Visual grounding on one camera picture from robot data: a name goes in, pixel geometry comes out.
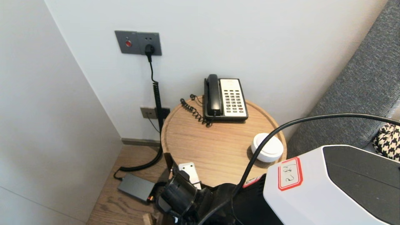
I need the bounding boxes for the black and white desk telephone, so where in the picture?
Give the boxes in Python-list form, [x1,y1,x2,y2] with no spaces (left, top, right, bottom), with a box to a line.
[203,78,249,122]

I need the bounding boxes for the black telephone handset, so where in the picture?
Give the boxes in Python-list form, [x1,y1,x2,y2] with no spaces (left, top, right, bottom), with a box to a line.
[206,74,223,117]

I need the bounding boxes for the round wooden side table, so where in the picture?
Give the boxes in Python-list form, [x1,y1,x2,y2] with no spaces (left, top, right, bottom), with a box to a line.
[142,212,163,225]
[160,96,286,188]

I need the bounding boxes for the grey baseboard strip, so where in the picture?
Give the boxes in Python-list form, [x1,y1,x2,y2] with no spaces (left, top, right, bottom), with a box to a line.
[121,138,161,148]

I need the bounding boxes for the black coiled adapter output cable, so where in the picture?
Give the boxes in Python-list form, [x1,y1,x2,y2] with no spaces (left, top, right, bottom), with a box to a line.
[149,182,166,205]

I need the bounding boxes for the white round puck speaker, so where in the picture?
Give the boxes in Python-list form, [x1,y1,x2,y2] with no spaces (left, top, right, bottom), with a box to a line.
[251,133,284,163]

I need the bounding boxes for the thin black phone wire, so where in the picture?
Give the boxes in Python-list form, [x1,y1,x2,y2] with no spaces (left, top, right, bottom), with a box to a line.
[146,116,160,134]

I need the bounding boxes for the grey upholstered headboard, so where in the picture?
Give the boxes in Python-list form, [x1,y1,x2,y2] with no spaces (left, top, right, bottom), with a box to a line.
[286,0,400,158]

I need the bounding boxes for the black white houndstooth pillow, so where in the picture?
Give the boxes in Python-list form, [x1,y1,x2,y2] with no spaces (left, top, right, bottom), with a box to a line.
[371,122,400,161]

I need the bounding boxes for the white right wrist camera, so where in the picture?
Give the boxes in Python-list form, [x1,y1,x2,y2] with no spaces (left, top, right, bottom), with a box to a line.
[178,162,202,190]

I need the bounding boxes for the grey power adapter brick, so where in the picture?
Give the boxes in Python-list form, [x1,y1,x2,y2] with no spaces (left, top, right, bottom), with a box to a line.
[117,174,156,204]

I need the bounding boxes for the black power plug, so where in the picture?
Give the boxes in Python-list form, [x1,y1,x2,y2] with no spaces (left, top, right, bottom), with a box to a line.
[144,44,155,63]

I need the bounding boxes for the smooth black robot cable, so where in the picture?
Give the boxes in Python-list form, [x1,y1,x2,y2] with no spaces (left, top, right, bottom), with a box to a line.
[196,113,400,225]

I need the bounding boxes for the beige wall data outlet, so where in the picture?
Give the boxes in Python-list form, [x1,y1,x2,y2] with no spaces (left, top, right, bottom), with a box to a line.
[140,107,157,120]

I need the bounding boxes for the grey wall socket panel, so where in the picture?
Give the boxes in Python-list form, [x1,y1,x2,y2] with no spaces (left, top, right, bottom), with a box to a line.
[114,30,162,56]

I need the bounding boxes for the black coiled phone cord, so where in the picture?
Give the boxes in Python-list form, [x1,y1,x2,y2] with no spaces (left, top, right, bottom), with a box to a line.
[179,94,216,128]

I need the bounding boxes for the dark wall outlet plate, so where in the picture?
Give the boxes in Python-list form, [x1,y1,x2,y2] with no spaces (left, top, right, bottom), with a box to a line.
[156,108,171,120]

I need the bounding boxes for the black coiled power cable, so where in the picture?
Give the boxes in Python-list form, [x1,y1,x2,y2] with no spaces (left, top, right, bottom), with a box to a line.
[113,61,164,182]

